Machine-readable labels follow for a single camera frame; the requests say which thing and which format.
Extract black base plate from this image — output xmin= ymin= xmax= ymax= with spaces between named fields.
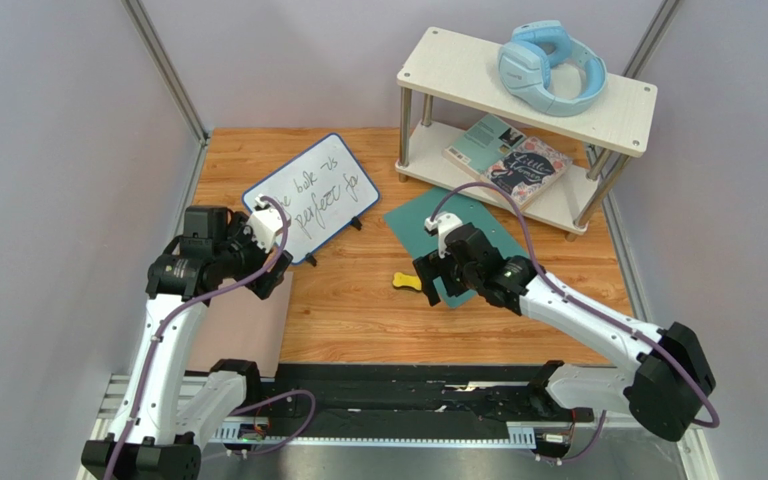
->
xmin=244 ymin=363 xmax=597 ymax=440

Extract teal cover book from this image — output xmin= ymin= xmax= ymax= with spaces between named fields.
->
xmin=442 ymin=114 xmax=525 ymax=180

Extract light blue headphones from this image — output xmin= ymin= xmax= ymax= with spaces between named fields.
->
xmin=496 ymin=20 xmax=608 ymax=117

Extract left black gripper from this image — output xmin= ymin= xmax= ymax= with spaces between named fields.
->
xmin=214 ymin=212 xmax=292 ymax=299

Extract yellow bone-shaped eraser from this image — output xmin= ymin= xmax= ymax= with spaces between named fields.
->
xmin=391 ymin=272 xmax=422 ymax=292

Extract blue framed whiteboard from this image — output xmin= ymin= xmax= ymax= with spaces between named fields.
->
xmin=241 ymin=133 xmax=381 ymax=265

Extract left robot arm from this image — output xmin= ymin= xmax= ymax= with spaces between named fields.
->
xmin=81 ymin=195 xmax=292 ymax=479

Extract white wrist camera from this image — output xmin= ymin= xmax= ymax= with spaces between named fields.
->
xmin=247 ymin=195 xmax=290 ymax=252
xmin=424 ymin=212 xmax=464 ymax=258

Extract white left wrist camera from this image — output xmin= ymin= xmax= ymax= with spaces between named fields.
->
xmin=247 ymin=195 xmax=290 ymax=252

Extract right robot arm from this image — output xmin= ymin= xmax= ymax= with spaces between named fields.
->
xmin=413 ymin=214 xmax=716 ymax=442

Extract aluminium rail frame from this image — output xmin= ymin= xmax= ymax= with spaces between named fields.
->
xmin=76 ymin=372 xmax=718 ymax=480

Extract floral cover book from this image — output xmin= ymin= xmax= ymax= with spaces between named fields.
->
xmin=482 ymin=136 xmax=573 ymax=211

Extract teal cutting mat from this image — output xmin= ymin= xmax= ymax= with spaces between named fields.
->
xmin=385 ymin=182 xmax=545 ymax=316

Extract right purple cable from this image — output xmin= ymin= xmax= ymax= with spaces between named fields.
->
xmin=429 ymin=181 xmax=721 ymax=465

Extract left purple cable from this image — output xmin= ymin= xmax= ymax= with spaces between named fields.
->
xmin=101 ymin=195 xmax=317 ymax=480

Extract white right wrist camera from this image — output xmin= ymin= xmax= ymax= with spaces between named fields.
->
xmin=424 ymin=212 xmax=464 ymax=258

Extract purple cable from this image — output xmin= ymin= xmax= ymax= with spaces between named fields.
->
xmin=101 ymin=195 xmax=317 ymax=480
xmin=429 ymin=181 xmax=721 ymax=465

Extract white two-tier shelf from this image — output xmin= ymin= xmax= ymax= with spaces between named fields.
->
xmin=394 ymin=26 xmax=658 ymax=241

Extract pink mat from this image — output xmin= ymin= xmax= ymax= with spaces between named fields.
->
xmin=187 ymin=272 xmax=293 ymax=377

